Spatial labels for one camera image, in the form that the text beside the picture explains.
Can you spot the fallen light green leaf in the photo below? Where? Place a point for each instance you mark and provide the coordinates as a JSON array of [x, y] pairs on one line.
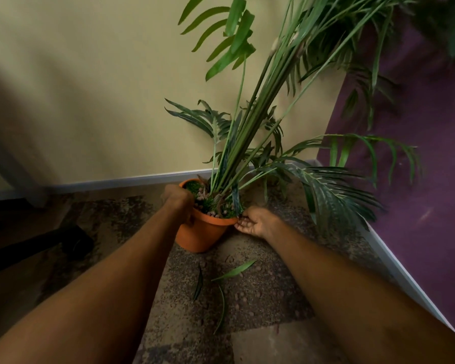
[[237, 269]]

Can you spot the fallen dark green leaf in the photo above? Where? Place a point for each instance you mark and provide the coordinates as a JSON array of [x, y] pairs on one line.
[[199, 284]]

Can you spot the person's right hand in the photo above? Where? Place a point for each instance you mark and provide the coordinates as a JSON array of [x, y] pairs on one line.
[[258, 222]]

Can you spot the orange plastic flower pot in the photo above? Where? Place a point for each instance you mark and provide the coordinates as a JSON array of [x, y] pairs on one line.
[[201, 233]]

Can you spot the brown clay pebbles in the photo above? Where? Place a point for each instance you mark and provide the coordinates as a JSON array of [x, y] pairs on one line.
[[208, 204]]

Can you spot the person's right forearm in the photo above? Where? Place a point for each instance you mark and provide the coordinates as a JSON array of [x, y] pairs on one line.
[[364, 299]]

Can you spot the person's left forearm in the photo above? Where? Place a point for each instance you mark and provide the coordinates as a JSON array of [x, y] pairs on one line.
[[98, 291]]

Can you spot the fallen thin green leaf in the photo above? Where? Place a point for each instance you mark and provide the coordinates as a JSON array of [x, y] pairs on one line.
[[222, 310]]

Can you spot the person's right fingers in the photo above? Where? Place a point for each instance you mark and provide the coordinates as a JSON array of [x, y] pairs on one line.
[[243, 224]]

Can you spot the person's left hand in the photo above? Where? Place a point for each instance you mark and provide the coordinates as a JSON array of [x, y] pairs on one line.
[[178, 200]]

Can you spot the green artificial palm plant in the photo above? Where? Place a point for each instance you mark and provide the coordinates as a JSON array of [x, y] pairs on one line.
[[280, 109]]

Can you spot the white baseboard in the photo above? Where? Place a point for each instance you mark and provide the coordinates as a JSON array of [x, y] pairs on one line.
[[110, 183]]

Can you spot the black chair base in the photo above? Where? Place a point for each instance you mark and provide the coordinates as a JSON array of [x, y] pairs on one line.
[[41, 246]]

